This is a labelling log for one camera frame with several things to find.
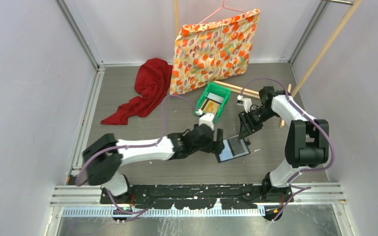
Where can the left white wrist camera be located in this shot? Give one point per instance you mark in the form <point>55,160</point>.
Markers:
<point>205,118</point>

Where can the floral orange gift bag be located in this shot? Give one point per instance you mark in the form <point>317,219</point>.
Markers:
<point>212,51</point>

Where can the red cloth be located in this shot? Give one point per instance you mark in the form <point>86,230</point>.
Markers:
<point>152,83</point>

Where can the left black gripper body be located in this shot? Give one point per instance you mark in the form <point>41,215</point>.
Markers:
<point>211,146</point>

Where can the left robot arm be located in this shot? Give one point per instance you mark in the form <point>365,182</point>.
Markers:
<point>104,157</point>

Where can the white silver credit card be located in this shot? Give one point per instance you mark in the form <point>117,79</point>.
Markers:
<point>215,97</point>

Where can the yellow credit card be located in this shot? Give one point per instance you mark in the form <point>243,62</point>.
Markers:
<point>210,106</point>

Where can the pink wire hanger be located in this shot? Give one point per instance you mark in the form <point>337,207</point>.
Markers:
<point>222,12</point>

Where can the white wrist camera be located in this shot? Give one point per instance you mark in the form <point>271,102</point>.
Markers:
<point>245,102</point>
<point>205,118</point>

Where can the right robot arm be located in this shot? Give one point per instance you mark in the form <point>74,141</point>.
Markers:
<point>306,144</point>

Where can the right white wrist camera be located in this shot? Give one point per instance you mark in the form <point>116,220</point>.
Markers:
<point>245,102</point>

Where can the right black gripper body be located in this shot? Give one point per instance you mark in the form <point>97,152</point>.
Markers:
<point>260,116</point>

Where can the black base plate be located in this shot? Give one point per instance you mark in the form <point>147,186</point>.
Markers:
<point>198,196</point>

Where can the black card holder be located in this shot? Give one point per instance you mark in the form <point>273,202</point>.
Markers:
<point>234,147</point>

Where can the green plastic bin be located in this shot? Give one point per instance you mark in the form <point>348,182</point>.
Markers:
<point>218,90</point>

